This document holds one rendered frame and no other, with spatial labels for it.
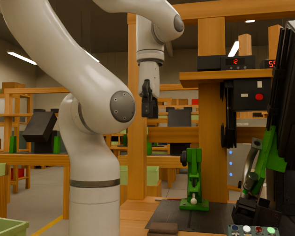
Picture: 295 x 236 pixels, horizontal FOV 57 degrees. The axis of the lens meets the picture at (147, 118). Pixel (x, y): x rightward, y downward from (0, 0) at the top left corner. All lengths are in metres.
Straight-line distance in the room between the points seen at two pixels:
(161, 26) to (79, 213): 0.50
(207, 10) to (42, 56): 1.12
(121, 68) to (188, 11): 10.29
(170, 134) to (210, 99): 0.30
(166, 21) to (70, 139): 0.39
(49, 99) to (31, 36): 12.18
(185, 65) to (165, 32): 10.70
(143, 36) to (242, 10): 0.86
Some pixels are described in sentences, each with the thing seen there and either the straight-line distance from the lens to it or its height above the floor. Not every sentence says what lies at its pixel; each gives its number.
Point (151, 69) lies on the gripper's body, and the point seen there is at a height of 1.43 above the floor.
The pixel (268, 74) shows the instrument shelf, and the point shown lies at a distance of 1.39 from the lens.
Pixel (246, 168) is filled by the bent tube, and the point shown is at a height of 1.09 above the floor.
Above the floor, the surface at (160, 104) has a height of 2.05.
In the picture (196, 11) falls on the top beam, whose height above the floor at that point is 1.89.
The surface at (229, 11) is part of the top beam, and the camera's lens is 1.58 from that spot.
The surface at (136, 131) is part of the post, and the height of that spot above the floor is 1.25.
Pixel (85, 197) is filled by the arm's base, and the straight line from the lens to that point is 0.64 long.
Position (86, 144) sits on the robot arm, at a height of 1.22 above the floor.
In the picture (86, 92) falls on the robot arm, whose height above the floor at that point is 1.33.
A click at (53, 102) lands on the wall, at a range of 12.67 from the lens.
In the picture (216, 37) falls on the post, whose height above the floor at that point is 1.74.
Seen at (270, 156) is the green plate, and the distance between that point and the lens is 1.12.
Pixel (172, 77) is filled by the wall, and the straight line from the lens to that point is 11.38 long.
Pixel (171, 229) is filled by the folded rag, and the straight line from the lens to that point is 0.97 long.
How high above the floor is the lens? 1.25
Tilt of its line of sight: 3 degrees up
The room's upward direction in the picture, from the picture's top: straight up
